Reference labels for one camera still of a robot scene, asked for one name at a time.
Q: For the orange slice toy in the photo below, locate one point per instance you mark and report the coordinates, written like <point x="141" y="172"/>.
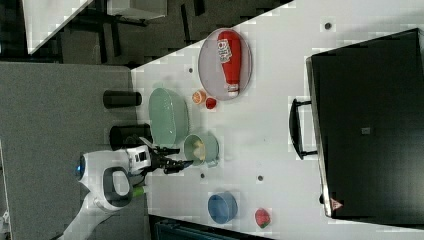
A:
<point x="199" y="97"/>

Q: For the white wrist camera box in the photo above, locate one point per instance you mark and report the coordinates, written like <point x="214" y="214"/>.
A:
<point x="139" y="159"/>

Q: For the green mug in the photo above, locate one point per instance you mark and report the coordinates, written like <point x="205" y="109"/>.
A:
<point x="211" y="145"/>

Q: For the large red strawberry toy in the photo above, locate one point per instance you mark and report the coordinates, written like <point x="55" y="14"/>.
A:
<point x="262" y="218"/>

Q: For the bright green object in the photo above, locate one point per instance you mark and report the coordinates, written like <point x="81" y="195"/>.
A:
<point x="139" y="191"/>

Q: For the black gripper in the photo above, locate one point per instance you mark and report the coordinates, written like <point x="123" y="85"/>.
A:
<point x="159" y="160"/>

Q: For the black round pot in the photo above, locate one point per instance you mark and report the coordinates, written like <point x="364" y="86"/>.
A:
<point x="129" y="136"/>

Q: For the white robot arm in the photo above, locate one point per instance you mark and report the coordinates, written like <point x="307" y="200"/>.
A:
<point x="106" y="174"/>

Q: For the dark cylindrical cup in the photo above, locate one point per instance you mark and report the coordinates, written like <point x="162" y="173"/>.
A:
<point x="121" y="99"/>

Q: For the grey round plate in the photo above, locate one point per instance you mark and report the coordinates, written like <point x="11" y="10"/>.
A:
<point x="210" y="71"/>

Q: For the red plush ketchup bottle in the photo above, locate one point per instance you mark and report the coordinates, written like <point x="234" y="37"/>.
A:
<point x="230" y="56"/>

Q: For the green oval colander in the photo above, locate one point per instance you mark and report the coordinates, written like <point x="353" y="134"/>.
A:
<point x="169" y="117"/>

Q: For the blue mug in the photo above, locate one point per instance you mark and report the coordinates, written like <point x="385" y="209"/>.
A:
<point x="222" y="207"/>

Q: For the silver black toaster oven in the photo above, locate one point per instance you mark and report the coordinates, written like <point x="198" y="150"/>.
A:
<point x="367" y="107"/>

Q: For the small red strawberry toy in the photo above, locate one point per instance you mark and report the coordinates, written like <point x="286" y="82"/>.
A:
<point x="210" y="103"/>

